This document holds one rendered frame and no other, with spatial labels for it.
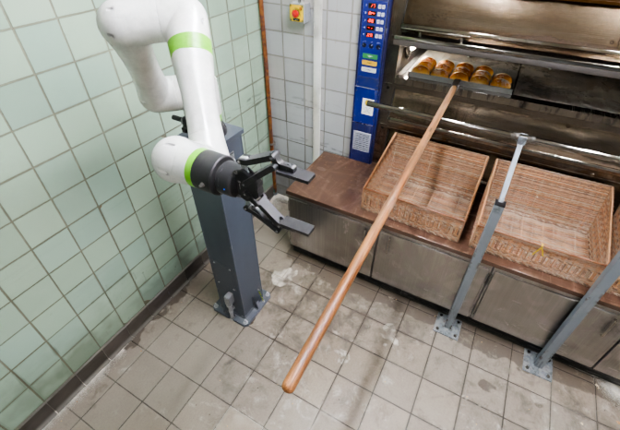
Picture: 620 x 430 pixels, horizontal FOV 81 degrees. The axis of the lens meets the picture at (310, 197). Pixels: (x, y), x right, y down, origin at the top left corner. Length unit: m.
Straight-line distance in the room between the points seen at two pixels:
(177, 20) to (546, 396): 2.32
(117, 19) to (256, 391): 1.74
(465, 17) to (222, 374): 2.18
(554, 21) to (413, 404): 1.90
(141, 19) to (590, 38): 1.76
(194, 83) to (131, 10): 0.25
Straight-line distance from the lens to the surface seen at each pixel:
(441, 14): 2.10
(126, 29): 1.15
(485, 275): 2.11
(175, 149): 0.86
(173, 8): 1.14
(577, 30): 2.08
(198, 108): 1.02
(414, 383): 2.21
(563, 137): 2.26
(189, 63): 1.06
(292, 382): 0.86
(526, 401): 2.37
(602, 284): 1.99
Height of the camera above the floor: 1.96
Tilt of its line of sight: 39 degrees down
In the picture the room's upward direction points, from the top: straight up
